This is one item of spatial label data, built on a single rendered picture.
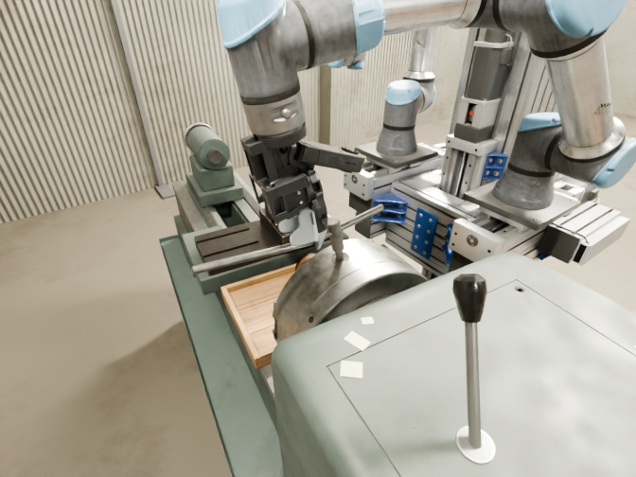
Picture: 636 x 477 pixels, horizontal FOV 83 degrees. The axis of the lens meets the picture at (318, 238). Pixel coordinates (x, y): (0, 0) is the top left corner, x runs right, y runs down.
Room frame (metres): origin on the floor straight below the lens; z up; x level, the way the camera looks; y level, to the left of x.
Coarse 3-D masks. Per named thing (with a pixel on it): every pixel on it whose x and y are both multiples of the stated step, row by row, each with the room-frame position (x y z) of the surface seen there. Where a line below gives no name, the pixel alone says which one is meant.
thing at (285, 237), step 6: (264, 210) 1.10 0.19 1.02; (264, 216) 1.07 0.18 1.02; (264, 222) 1.07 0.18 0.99; (270, 222) 1.02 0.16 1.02; (270, 228) 1.03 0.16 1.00; (276, 228) 0.98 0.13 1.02; (276, 234) 0.97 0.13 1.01; (282, 234) 0.95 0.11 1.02; (288, 234) 0.95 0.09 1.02; (276, 240) 0.98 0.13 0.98; (282, 240) 0.93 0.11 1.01; (288, 240) 0.94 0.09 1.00
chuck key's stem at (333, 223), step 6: (330, 222) 0.52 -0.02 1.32; (336, 222) 0.51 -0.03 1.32; (330, 228) 0.51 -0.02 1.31; (336, 228) 0.51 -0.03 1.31; (336, 234) 0.51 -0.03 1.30; (342, 234) 0.52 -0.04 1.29; (330, 240) 0.52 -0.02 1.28; (336, 240) 0.51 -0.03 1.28; (342, 240) 0.52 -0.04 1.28; (336, 246) 0.52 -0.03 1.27; (342, 246) 0.52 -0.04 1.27; (336, 252) 0.52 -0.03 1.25; (342, 252) 0.52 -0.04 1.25; (336, 258) 0.53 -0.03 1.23; (342, 258) 0.52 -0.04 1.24
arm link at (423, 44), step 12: (420, 36) 1.41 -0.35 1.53; (432, 36) 1.40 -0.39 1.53; (420, 48) 1.40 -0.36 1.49; (432, 48) 1.41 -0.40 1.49; (420, 60) 1.40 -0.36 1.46; (432, 60) 1.41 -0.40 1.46; (408, 72) 1.43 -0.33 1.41; (420, 72) 1.40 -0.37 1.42; (432, 72) 1.43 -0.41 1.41; (420, 84) 1.39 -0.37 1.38; (432, 84) 1.40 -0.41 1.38; (432, 96) 1.42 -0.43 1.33
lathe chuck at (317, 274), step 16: (352, 240) 0.58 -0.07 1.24; (368, 240) 0.60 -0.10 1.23; (320, 256) 0.54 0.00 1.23; (352, 256) 0.53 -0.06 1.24; (368, 256) 0.53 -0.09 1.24; (384, 256) 0.54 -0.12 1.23; (304, 272) 0.52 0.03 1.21; (320, 272) 0.51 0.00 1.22; (336, 272) 0.50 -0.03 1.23; (352, 272) 0.49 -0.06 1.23; (288, 288) 0.51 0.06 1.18; (304, 288) 0.49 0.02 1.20; (320, 288) 0.47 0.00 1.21; (288, 304) 0.49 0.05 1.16; (304, 304) 0.46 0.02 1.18; (288, 320) 0.46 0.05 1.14; (288, 336) 0.45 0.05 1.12
